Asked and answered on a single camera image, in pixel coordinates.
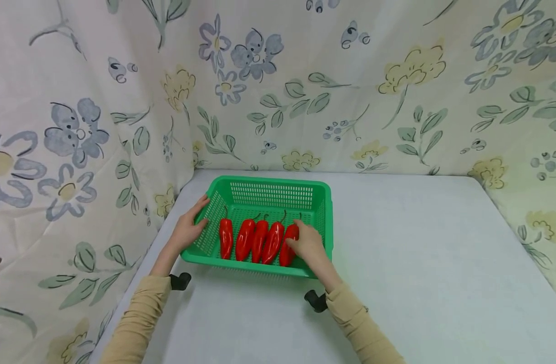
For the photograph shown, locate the person's left hand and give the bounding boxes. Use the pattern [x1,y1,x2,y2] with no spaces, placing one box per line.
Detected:
[168,194,211,254]

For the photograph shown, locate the person's right hand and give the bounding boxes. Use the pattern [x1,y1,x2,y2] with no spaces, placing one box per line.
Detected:
[285,218,330,267]

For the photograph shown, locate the red pepper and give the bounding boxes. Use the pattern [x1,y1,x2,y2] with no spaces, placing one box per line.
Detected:
[219,205,234,260]
[251,214,269,264]
[235,213,261,262]
[279,213,302,267]
[261,210,287,265]

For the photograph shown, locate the green plastic basket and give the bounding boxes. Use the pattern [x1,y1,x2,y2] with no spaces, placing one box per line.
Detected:
[180,175,334,280]

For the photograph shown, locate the person's left forearm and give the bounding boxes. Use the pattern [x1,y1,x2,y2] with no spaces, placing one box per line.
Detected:
[99,244,181,364]

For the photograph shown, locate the person's right forearm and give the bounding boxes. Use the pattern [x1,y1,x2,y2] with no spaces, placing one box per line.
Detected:
[313,257,406,364]

